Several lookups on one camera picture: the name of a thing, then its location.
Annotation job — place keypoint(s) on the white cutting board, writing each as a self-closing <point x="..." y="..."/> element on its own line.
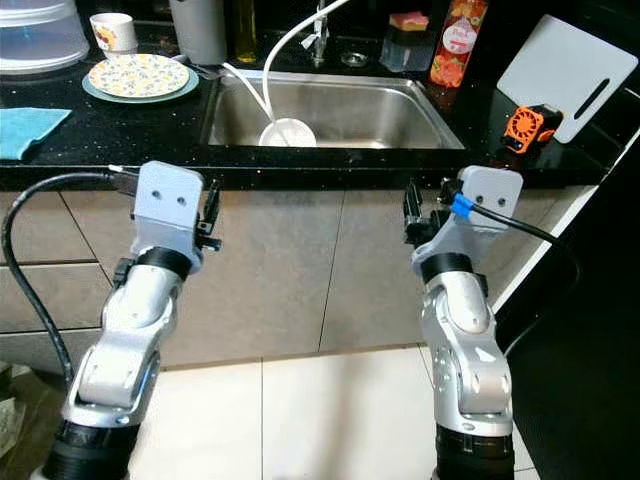
<point x="565" y="70"/>

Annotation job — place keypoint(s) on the metal faucet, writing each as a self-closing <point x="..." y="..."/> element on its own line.
<point x="318" y="45"/>

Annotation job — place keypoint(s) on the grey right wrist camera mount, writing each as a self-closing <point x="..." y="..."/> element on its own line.
<point x="495" y="185"/>

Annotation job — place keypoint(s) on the beige cabinet door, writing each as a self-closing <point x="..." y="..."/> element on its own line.
<point x="290" y="280"/>
<point x="370" y="280"/>

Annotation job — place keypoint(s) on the pink and yellow sponge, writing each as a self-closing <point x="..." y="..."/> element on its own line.
<point x="408" y="20"/>

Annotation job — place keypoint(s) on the red peach soap bottle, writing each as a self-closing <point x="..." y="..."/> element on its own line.
<point x="457" y="45"/>

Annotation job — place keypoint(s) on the translucent plastic food cover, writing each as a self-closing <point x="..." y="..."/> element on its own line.
<point x="40" y="40"/>

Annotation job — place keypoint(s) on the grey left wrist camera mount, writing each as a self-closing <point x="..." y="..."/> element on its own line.
<point x="170" y="200"/>

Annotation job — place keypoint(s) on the olive brown bag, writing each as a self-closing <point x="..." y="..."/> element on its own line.
<point x="20" y="430"/>

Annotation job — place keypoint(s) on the white printed cup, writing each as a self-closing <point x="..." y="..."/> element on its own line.
<point x="113" y="33"/>

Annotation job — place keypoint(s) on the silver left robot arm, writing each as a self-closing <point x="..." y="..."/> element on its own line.
<point x="130" y="340"/>

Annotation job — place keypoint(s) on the grey tumbler with red label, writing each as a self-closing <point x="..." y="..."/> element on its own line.
<point x="198" y="30"/>

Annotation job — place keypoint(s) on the olive oil bottle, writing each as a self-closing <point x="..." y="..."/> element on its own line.
<point x="245" y="30"/>

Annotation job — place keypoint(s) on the round metal hole cover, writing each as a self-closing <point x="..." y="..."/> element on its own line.
<point x="354" y="58"/>

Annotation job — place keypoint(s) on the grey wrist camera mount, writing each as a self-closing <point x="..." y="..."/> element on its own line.
<point x="170" y="200"/>
<point x="495" y="185"/>

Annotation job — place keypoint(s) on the stainless steel sink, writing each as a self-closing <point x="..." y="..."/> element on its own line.
<point x="360" y="110"/>

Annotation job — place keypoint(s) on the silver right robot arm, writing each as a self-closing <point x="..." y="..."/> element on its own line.
<point x="465" y="350"/>

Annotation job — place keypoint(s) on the beige drawer front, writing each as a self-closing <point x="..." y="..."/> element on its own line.
<point x="50" y="230"/>
<point x="20" y="350"/>
<point x="80" y="300"/>

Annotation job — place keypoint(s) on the white bowl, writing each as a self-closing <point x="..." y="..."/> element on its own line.
<point x="292" y="133"/>

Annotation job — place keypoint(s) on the orange handheld fan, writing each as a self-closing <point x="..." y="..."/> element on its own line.
<point x="525" y="128"/>

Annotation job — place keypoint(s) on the teal cloth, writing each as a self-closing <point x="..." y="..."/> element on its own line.
<point x="28" y="130"/>

